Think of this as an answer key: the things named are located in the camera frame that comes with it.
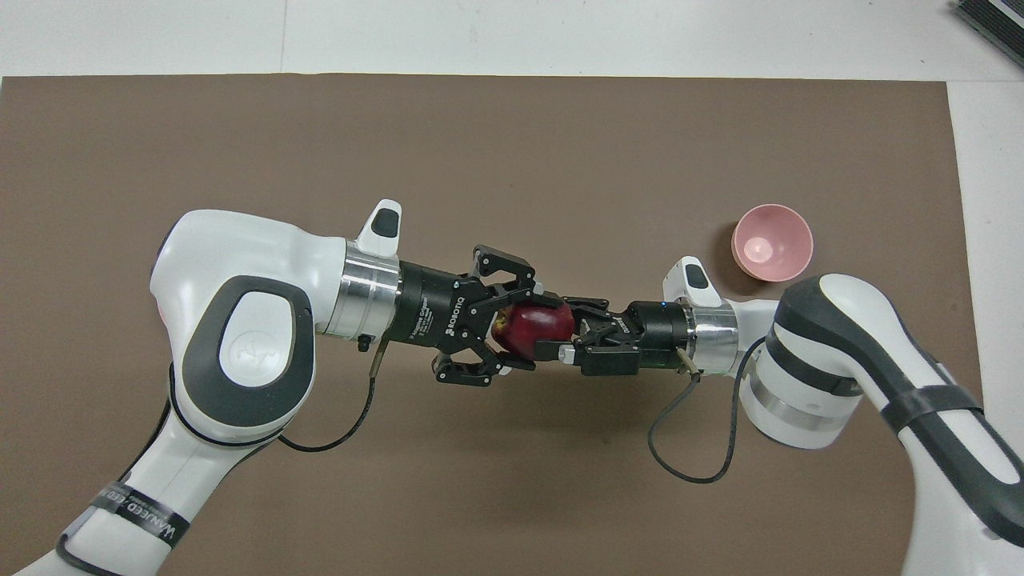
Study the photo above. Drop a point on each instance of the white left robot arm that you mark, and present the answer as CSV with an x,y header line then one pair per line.
x,y
240,264

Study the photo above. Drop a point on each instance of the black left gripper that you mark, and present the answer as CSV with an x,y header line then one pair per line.
x,y
436,308

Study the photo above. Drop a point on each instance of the pink bowl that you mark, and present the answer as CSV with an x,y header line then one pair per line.
x,y
772,244

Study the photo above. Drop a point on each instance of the red apple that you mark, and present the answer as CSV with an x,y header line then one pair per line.
x,y
536,328

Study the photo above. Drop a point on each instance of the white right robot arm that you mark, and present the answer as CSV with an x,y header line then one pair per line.
x,y
840,376

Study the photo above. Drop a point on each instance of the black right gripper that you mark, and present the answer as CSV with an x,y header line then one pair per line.
x,y
660,336

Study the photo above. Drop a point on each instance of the brown table mat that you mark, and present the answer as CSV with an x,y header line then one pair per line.
x,y
512,160

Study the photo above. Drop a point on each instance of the dark ribbed box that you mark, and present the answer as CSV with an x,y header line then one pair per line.
x,y
996,24

